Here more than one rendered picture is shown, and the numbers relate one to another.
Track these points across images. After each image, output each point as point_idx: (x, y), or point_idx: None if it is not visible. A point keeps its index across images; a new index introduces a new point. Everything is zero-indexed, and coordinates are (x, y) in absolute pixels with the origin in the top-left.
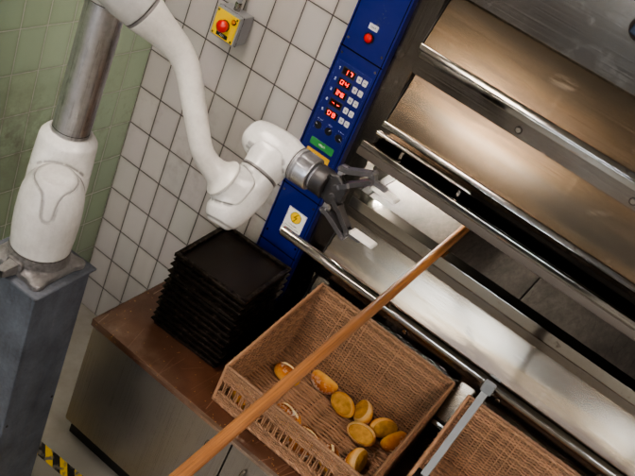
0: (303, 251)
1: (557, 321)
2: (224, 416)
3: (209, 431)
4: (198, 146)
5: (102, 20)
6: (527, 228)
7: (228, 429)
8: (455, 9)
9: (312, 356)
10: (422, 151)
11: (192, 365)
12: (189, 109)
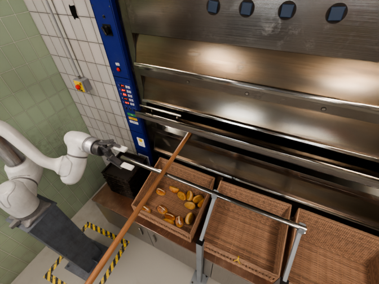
0: (131, 163)
1: None
2: (140, 218)
3: (138, 225)
4: (35, 160)
5: None
6: None
7: None
8: (140, 40)
9: (123, 227)
10: (159, 105)
11: (127, 202)
12: (18, 148)
